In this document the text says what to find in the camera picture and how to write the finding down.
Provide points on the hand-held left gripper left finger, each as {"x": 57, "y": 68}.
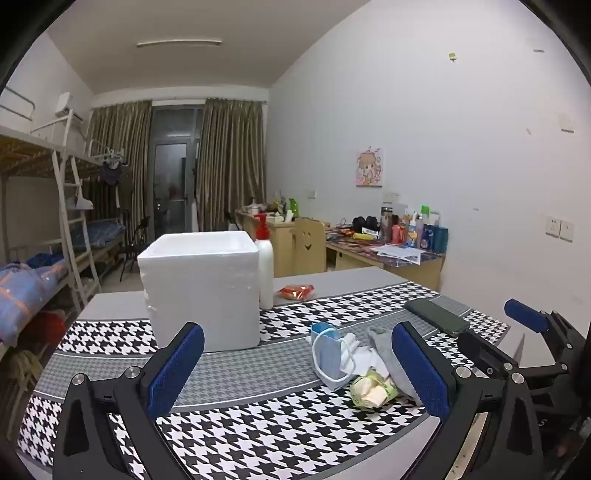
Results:
{"x": 178, "y": 369}

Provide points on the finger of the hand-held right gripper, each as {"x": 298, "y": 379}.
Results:
{"x": 482, "y": 350}
{"x": 524, "y": 314}

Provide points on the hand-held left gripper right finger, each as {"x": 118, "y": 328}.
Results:
{"x": 420, "y": 369}

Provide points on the grey sock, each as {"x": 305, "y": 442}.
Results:
{"x": 389, "y": 364}

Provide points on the white tissue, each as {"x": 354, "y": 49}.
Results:
{"x": 369, "y": 360}

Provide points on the yellow-green soft packet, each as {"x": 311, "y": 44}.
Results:
{"x": 371, "y": 392}

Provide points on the white foam box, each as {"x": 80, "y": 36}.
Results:
{"x": 198, "y": 286}

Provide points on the blue face mask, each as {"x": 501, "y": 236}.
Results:
{"x": 330, "y": 360}

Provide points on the black phone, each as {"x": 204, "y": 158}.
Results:
{"x": 436, "y": 316}

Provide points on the wooden desk with printed cover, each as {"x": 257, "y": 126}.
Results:
{"x": 397, "y": 274}

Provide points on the white printed papers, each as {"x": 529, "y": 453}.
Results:
{"x": 397, "y": 254}

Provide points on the houndstooth table cloth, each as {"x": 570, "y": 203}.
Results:
{"x": 277, "y": 434}

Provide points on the row of toiletry bottles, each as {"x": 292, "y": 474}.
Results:
{"x": 425, "y": 233}

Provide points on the white pump bottle red top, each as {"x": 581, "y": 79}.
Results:
{"x": 265, "y": 272}

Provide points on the red bag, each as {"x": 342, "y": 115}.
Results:
{"x": 51, "y": 327}

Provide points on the red snack packet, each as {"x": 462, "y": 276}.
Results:
{"x": 295, "y": 292}

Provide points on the black folding chair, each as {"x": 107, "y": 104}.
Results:
{"x": 138, "y": 230}

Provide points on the yellowish cloth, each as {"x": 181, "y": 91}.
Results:
{"x": 25, "y": 364}

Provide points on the blue plaid mattress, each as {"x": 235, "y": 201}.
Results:
{"x": 104, "y": 233}

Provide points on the black headphones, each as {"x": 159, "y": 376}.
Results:
{"x": 364, "y": 224}

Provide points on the light wooden desk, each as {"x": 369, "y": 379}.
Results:
{"x": 277, "y": 244}

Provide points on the wooden chair with smiley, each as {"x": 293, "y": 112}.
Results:
{"x": 308, "y": 249}

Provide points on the dark blue cloth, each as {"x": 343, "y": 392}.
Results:
{"x": 46, "y": 260}

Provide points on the blue patchwork quilt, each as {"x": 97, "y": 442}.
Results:
{"x": 23, "y": 290}

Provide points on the white hanging bag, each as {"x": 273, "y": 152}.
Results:
{"x": 79, "y": 203}

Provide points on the glass balcony door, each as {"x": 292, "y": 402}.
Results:
{"x": 173, "y": 175}

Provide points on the green packet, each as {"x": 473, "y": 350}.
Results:
{"x": 293, "y": 207}

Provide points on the dark hanging clothes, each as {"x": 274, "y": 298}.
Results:
{"x": 113, "y": 171}

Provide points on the brown curtain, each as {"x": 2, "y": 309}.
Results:
{"x": 231, "y": 161}
{"x": 129, "y": 152}

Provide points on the white metal bunk bed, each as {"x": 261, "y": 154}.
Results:
{"x": 23, "y": 157}
{"x": 92, "y": 162}

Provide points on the white air conditioner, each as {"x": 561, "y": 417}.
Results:
{"x": 67, "y": 105}

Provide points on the ceiling tube light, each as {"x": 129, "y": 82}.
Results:
{"x": 179, "y": 43}

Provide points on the white double wall socket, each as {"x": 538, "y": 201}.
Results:
{"x": 559, "y": 228}

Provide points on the white wall socket plate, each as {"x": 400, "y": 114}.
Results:
{"x": 391, "y": 198}

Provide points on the white wall switch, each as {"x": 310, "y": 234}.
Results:
{"x": 566, "y": 122}

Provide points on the pink cartoon wall poster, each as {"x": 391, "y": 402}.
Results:
{"x": 369, "y": 167}

